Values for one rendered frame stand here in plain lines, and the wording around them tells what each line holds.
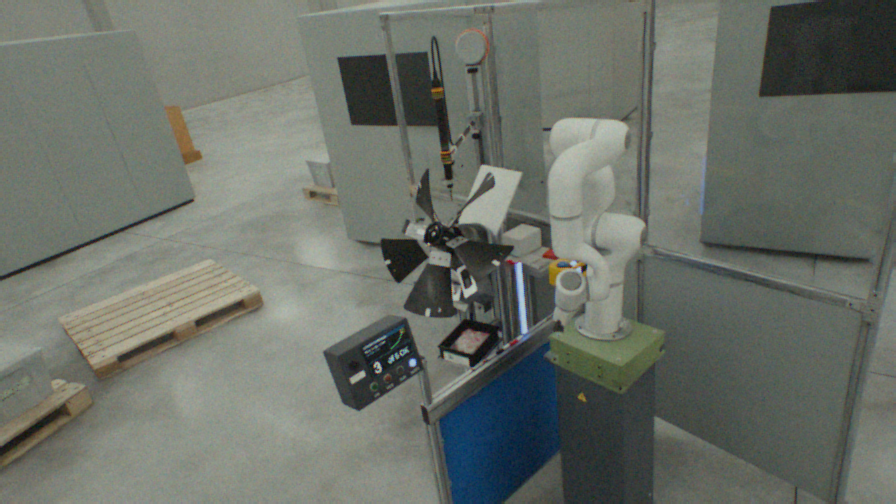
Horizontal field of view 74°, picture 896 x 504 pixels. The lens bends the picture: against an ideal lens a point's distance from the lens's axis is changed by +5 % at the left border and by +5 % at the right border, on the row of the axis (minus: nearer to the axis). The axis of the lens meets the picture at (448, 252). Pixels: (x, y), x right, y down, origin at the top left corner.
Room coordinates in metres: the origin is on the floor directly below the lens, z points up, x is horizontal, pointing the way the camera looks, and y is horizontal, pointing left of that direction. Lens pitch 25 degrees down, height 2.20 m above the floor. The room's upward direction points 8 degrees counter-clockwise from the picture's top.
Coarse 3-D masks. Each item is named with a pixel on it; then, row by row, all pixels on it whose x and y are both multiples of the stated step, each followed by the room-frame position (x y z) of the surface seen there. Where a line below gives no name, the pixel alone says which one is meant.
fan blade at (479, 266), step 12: (468, 240) 2.21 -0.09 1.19; (456, 252) 2.14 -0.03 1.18; (468, 252) 2.12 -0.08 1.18; (480, 252) 2.10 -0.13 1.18; (492, 252) 2.09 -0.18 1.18; (504, 252) 2.07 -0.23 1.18; (468, 264) 2.06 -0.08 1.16; (480, 264) 2.04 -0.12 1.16; (492, 264) 2.02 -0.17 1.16; (480, 276) 1.98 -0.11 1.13
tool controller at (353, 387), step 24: (360, 336) 1.50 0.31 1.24; (384, 336) 1.49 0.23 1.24; (408, 336) 1.53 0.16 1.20; (336, 360) 1.41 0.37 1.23; (360, 360) 1.43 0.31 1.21; (384, 360) 1.46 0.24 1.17; (408, 360) 1.50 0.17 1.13; (336, 384) 1.45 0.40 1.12; (360, 384) 1.40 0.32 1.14; (384, 384) 1.43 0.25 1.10; (360, 408) 1.37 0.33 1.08
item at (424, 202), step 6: (426, 174) 2.53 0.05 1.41; (420, 180) 2.58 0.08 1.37; (426, 180) 2.51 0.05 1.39; (426, 186) 2.50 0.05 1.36; (420, 192) 2.57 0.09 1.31; (426, 192) 2.48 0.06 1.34; (420, 198) 2.57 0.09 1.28; (426, 198) 2.48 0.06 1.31; (420, 204) 2.58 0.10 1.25; (426, 204) 2.48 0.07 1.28; (426, 210) 2.50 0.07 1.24; (432, 210) 2.39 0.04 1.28; (432, 216) 2.40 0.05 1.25
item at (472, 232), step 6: (462, 228) 2.37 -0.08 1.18; (468, 228) 2.35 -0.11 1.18; (474, 228) 2.37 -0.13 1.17; (468, 234) 2.32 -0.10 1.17; (474, 234) 2.32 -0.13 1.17; (480, 234) 2.33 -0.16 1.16; (486, 234) 2.37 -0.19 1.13; (474, 240) 2.30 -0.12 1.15; (480, 240) 2.31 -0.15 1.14; (486, 240) 2.34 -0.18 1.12; (450, 258) 2.31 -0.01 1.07; (456, 258) 2.28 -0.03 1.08; (450, 264) 2.29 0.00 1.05; (456, 264) 2.28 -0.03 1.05; (462, 264) 2.27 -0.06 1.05; (456, 270) 2.30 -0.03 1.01
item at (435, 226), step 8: (432, 224) 2.30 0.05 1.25; (440, 224) 2.26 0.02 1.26; (424, 232) 2.30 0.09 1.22; (432, 232) 2.28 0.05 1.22; (440, 232) 2.25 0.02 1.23; (448, 232) 2.25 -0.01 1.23; (456, 232) 2.32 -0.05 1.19; (424, 240) 2.27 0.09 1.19; (432, 240) 2.24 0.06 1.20; (440, 240) 2.21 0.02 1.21; (448, 240) 2.24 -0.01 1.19; (440, 248) 2.23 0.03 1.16; (448, 248) 2.25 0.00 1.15
